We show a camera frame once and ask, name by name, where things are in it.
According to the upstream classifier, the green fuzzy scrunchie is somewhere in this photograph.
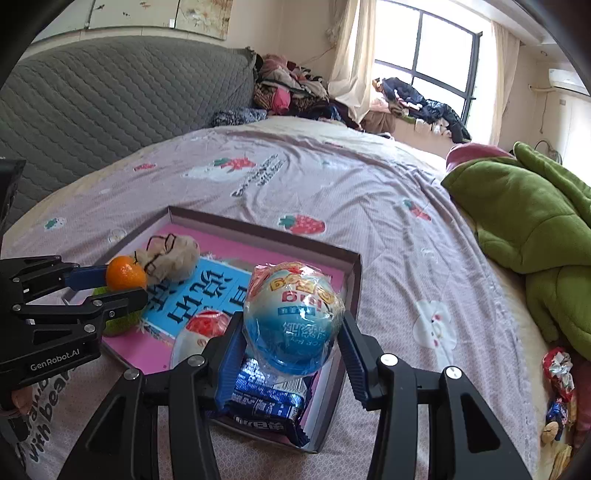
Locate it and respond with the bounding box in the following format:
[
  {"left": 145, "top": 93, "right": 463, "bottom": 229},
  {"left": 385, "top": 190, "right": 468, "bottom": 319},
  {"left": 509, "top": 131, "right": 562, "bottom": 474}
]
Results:
[{"left": 90, "top": 286, "right": 144, "bottom": 337}]

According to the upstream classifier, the pink cardboard box lid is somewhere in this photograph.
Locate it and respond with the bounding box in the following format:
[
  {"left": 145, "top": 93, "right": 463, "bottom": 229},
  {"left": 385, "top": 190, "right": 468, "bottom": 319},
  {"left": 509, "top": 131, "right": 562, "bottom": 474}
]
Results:
[{"left": 99, "top": 206, "right": 362, "bottom": 454}]

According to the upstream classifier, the red silver snack packet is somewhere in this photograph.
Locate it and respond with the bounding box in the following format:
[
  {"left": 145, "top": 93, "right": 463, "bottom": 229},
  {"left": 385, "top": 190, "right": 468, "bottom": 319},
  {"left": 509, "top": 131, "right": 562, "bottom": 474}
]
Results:
[{"left": 542, "top": 347, "right": 575, "bottom": 402}]

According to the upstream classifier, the green fleece blanket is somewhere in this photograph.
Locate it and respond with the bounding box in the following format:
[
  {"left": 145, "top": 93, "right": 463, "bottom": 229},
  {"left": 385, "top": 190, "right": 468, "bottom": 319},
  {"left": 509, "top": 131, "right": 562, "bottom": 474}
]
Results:
[{"left": 441, "top": 141, "right": 591, "bottom": 356}]

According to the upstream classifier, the pink and blue book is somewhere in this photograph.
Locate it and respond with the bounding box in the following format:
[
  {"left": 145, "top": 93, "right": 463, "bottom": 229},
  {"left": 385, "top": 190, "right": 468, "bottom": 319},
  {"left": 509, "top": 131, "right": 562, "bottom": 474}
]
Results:
[{"left": 104, "top": 225, "right": 347, "bottom": 444}]

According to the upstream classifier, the beige scrunchie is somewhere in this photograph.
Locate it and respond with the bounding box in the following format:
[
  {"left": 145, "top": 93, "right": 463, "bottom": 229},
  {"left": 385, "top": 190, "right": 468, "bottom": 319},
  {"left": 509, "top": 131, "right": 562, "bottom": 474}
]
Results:
[{"left": 134, "top": 233, "right": 201, "bottom": 283}]

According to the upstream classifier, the plastic-wrapped toy egg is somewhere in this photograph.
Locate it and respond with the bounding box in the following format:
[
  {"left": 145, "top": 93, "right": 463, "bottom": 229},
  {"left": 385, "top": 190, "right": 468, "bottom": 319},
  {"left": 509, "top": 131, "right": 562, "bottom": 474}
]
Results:
[
  {"left": 242, "top": 261, "right": 346, "bottom": 377},
  {"left": 171, "top": 309, "right": 236, "bottom": 370}
]

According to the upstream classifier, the pink pillow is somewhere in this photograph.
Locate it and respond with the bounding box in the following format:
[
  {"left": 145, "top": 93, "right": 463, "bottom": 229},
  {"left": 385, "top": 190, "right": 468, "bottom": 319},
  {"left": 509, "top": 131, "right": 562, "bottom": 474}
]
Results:
[{"left": 445, "top": 142, "right": 515, "bottom": 169}]

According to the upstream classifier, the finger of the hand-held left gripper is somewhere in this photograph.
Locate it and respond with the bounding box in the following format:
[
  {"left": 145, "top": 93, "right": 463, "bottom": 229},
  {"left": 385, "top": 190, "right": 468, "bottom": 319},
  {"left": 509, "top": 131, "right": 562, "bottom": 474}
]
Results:
[
  {"left": 14, "top": 286, "right": 148, "bottom": 336},
  {"left": 0, "top": 255, "right": 109, "bottom": 304}
]

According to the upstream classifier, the white air conditioner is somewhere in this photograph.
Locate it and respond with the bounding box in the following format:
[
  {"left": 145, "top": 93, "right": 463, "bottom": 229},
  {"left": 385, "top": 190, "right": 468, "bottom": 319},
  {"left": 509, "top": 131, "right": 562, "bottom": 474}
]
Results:
[{"left": 547, "top": 68, "right": 591, "bottom": 95}]

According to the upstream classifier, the blue cookie packet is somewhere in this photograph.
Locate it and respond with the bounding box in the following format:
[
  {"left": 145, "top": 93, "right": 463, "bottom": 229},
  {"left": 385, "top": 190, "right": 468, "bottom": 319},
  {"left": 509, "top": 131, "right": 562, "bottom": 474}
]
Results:
[{"left": 228, "top": 357, "right": 310, "bottom": 448}]

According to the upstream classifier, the window with dark frame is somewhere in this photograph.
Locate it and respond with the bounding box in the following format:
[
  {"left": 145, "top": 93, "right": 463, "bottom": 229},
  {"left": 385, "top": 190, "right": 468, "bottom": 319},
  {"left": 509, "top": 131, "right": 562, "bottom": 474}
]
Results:
[{"left": 369, "top": 0, "right": 495, "bottom": 144}]

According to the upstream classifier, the dark patterned cloth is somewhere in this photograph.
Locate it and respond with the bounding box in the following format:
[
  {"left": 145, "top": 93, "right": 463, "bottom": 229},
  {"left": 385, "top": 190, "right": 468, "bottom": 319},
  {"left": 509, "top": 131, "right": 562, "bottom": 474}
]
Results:
[{"left": 211, "top": 107, "right": 269, "bottom": 127}]

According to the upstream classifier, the mandarin orange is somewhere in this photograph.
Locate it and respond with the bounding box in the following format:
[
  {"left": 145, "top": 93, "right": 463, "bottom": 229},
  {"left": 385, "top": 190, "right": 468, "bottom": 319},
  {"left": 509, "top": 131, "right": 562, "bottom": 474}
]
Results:
[{"left": 105, "top": 256, "right": 147, "bottom": 292}]

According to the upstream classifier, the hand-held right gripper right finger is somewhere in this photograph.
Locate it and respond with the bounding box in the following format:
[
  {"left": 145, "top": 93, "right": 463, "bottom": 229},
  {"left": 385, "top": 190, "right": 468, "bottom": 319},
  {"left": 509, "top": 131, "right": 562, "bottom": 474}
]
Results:
[{"left": 338, "top": 313, "right": 532, "bottom": 480}]

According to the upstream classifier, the person's left hand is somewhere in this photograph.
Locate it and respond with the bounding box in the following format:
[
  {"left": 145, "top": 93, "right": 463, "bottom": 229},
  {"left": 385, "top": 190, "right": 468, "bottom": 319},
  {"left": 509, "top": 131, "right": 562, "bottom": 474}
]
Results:
[{"left": 11, "top": 385, "right": 40, "bottom": 414}]

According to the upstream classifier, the wall poster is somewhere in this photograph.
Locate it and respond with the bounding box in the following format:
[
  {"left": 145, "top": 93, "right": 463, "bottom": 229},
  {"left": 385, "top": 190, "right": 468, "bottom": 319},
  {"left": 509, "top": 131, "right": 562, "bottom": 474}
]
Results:
[{"left": 32, "top": 0, "right": 232, "bottom": 40}]

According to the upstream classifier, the cream curtain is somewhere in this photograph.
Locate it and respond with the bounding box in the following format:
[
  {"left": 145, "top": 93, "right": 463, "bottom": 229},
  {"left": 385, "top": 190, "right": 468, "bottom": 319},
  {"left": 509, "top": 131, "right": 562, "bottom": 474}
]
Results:
[
  {"left": 489, "top": 21, "right": 520, "bottom": 146},
  {"left": 328, "top": 0, "right": 377, "bottom": 121}
]

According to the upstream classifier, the strawberry printed lilac bedsheet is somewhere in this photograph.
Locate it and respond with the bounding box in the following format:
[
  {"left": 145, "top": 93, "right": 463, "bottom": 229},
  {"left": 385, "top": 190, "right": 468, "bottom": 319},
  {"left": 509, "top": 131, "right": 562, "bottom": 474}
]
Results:
[{"left": 0, "top": 115, "right": 541, "bottom": 480}]

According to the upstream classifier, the grey quilted headboard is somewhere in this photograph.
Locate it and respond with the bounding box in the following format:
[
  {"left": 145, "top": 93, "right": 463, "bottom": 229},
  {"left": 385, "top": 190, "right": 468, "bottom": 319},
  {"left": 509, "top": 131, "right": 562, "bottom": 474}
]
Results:
[{"left": 0, "top": 36, "right": 257, "bottom": 217}]

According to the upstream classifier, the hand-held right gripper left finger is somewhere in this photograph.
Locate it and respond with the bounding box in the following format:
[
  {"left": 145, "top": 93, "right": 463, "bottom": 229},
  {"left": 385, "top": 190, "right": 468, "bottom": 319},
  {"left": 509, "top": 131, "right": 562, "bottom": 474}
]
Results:
[{"left": 67, "top": 311, "right": 247, "bottom": 480}]

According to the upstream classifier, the pile of dark clothes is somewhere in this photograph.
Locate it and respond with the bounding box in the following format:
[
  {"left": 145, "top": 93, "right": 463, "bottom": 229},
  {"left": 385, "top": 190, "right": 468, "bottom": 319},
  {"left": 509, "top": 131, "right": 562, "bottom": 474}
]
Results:
[{"left": 372, "top": 76, "right": 472, "bottom": 141}]

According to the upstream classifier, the yellow snack packet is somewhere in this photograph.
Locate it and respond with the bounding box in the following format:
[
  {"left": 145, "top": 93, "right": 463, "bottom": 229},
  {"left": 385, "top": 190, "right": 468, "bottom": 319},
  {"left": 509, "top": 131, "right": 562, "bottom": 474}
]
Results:
[{"left": 549, "top": 445, "right": 573, "bottom": 478}]

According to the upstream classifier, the bed with cream sheet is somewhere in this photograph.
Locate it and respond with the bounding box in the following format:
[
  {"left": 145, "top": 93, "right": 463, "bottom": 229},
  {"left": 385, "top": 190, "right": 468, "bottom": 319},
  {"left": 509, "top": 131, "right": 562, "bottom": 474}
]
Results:
[{"left": 0, "top": 113, "right": 591, "bottom": 480}]

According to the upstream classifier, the brown cloth bundle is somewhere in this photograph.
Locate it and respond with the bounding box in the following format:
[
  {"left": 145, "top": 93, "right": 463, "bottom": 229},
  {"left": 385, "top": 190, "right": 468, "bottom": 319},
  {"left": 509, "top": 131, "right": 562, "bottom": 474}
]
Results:
[{"left": 360, "top": 111, "right": 398, "bottom": 134}]

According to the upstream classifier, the pile of colourful clothes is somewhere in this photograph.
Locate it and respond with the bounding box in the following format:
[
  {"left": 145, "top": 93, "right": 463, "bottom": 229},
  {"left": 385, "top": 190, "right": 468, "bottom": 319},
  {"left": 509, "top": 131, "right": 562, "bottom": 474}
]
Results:
[{"left": 253, "top": 53, "right": 365, "bottom": 127}]

